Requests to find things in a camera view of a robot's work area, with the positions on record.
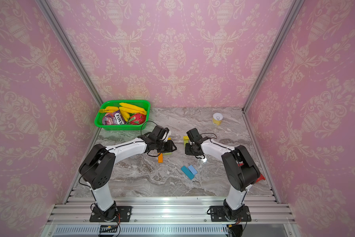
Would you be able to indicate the yellow white can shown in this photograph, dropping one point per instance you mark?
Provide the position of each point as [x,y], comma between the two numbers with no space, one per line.
[217,118]

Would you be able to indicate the light blue block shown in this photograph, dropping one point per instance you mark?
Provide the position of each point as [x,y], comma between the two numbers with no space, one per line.
[192,170]

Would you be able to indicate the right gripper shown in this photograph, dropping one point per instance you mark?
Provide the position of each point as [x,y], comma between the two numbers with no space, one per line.
[185,149]

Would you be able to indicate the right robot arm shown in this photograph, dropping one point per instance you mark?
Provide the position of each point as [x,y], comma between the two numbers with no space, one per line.
[241,171]

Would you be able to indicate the small yellow banana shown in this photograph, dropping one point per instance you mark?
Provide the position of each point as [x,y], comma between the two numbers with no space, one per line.
[109,109]

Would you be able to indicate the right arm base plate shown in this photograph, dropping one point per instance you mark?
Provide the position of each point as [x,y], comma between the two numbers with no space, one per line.
[223,213]

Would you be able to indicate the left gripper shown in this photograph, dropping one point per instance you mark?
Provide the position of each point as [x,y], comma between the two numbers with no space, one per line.
[170,147]

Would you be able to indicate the lower yellow banana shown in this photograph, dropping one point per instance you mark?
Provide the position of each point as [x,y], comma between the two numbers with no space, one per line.
[125,115]

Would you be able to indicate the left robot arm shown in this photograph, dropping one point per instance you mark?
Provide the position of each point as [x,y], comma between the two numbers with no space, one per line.
[97,168]

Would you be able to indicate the red snack bag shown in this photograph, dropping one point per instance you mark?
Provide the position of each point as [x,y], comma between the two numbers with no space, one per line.
[261,178]

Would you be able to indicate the red dragon fruit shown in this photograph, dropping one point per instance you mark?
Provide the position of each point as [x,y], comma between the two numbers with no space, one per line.
[137,119]

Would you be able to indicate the orange block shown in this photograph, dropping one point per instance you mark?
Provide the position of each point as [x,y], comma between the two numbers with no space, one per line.
[160,158]

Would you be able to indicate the upper yellow banana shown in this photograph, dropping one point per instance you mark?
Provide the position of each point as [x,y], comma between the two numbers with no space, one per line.
[132,109]

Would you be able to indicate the teal block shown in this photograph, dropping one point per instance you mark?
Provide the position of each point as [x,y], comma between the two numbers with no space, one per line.
[187,172]

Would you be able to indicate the purple snack packet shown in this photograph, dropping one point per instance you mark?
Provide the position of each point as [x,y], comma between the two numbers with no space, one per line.
[113,119]

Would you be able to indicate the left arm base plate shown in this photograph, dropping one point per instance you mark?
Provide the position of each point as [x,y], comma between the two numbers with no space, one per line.
[121,214]

